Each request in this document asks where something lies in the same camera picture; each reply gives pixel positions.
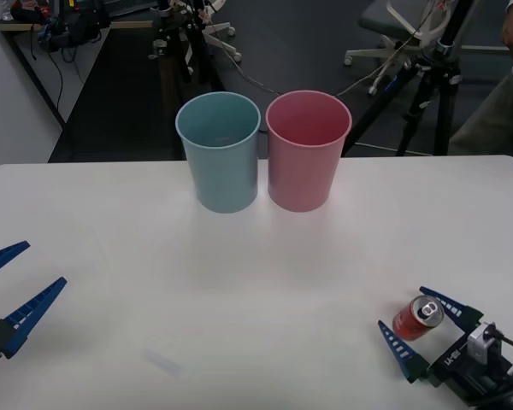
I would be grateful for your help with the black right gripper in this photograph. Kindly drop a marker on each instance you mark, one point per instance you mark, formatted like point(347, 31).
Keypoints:
point(453, 367)

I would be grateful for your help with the red drink can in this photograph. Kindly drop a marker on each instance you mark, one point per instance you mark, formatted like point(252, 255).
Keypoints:
point(412, 322)

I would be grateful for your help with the pink plastic bin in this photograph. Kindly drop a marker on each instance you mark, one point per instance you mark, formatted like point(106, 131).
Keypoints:
point(303, 171)

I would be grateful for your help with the person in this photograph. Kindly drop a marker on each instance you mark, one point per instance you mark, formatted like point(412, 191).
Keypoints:
point(491, 115)

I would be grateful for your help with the pale blue plastic bin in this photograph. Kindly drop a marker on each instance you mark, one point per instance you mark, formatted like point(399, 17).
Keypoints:
point(222, 171)

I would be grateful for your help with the wooden-topped desk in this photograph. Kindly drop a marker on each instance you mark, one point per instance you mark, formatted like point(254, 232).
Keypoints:
point(21, 25)

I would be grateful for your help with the grey and white office chair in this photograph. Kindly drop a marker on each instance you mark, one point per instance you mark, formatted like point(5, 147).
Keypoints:
point(393, 21)

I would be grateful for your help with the white chair base with castors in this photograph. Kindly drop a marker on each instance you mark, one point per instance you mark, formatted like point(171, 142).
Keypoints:
point(222, 36)

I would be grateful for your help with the black camera tripod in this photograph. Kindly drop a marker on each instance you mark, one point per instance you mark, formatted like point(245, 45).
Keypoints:
point(436, 77)
point(196, 51)

